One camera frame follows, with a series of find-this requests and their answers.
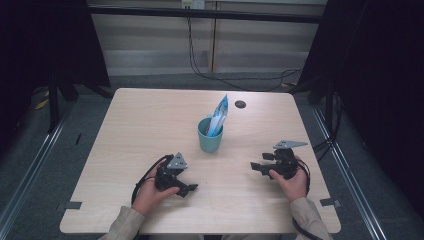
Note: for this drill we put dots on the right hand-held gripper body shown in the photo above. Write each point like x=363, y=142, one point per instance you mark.
x=285, y=163

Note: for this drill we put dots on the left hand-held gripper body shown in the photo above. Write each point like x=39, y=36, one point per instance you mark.
x=170, y=175

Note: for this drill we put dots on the teal cup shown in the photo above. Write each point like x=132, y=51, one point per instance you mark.
x=209, y=141

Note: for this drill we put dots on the white blue toothpaste tube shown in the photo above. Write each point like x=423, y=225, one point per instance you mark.
x=219, y=115

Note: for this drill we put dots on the person's right hand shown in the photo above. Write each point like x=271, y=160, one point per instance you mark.
x=293, y=186

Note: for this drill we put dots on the person's left hand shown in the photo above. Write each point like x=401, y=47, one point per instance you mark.
x=148, y=198

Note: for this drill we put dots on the round dark table grommet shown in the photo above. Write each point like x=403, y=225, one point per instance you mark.
x=240, y=104

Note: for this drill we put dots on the grey tape strip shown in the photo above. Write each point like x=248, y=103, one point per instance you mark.
x=330, y=202
x=74, y=205

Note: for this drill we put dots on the black tape on floor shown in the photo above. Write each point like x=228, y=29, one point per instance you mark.
x=78, y=139

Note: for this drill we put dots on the black curtain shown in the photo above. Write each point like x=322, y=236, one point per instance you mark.
x=40, y=50
x=376, y=83

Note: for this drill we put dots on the black horizontal bar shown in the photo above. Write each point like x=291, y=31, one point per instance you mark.
x=233, y=15

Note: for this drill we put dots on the yellow item on floor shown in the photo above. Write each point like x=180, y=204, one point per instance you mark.
x=41, y=104

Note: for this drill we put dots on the metal floor rail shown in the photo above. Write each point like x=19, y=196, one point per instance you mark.
x=31, y=166
x=353, y=186

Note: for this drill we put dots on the white wall outlet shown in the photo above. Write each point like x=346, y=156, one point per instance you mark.
x=193, y=4

